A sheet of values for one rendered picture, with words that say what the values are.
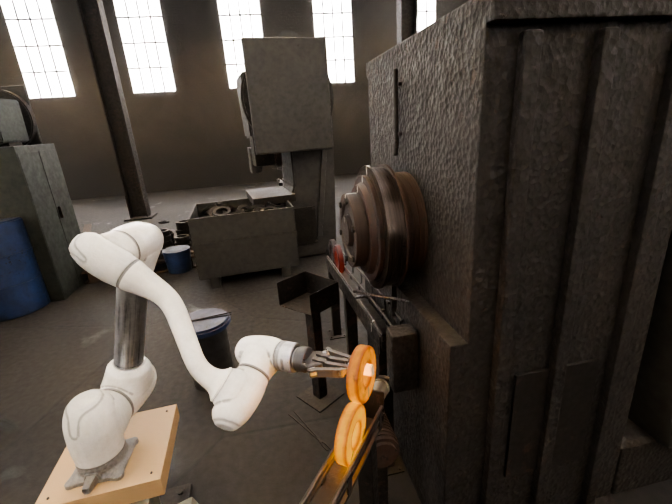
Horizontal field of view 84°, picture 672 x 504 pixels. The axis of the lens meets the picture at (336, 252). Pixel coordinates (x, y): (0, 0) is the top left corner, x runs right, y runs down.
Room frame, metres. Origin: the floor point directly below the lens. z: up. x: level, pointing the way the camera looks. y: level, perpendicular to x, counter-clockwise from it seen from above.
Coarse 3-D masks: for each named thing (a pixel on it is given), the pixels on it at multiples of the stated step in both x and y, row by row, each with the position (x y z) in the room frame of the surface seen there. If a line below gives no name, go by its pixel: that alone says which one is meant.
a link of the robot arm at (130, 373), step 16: (128, 224) 1.20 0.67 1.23; (144, 224) 1.24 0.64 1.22; (144, 240) 1.17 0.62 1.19; (160, 240) 1.26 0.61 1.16; (144, 256) 1.16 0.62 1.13; (128, 304) 1.17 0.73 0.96; (144, 304) 1.21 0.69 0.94; (128, 320) 1.18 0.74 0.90; (144, 320) 1.22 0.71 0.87; (128, 336) 1.18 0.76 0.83; (144, 336) 1.23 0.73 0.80; (128, 352) 1.18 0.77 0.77; (112, 368) 1.18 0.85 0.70; (128, 368) 1.18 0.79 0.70; (144, 368) 1.21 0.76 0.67; (112, 384) 1.15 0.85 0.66; (128, 384) 1.16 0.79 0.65; (144, 384) 1.20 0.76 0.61; (128, 400) 1.13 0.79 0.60; (144, 400) 1.20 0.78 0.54
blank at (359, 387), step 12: (360, 348) 0.88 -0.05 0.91; (372, 348) 0.92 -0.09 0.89; (360, 360) 0.84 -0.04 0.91; (372, 360) 0.91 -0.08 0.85; (348, 372) 0.83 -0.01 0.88; (360, 372) 0.83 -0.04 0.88; (348, 384) 0.81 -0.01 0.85; (360, 384) 0.82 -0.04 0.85; (372, 384) 0.89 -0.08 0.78; (348, 396) 0.82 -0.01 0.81; (360, 396) 0.81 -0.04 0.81
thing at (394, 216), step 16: (368, 176) 1.36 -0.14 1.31; (384, 176) 1.29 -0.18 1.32; (384, 192) 1.23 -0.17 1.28; (384, 208) 1.18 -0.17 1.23; (400, 208) 1.20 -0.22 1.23; (384, 224) 1.19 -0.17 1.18; (400, 224) 1.18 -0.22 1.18; (400, 240) 1.17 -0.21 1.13; (400, 256) 1.17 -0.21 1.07; (384, 272) 1.20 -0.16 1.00; (400, 272) 1.20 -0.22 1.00
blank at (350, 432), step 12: (348, 408) 0.79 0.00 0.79; (360, 408) 0.81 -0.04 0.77; (348, 420) 0.76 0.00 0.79; (360, 420) 0.81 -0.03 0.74; (336, 432) 0.74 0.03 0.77; (348, 432) 0.74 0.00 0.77; (360, 432) 0.81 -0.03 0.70; (336, 444) 0.73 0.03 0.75; (348, 444) 0.73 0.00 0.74; (336, 456) 0.72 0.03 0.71; (348, 456) 0.73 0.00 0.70
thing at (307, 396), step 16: (304, 272) 1.98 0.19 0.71; (288, 288) 1.89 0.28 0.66; (304, 288) 1.97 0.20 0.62; (320, 288) 1.90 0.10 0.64; (336, 288) 1.79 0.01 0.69; (288, 304) 1.83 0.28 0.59; (304, 304) 1.81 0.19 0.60; (320, 304) 1.70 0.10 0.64; (320, 320) 1.80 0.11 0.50; (320, 336) 1.79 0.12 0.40; (320, 384) 1.77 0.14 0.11; (304, 400) 1.76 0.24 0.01; (320, 400) 1.75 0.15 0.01
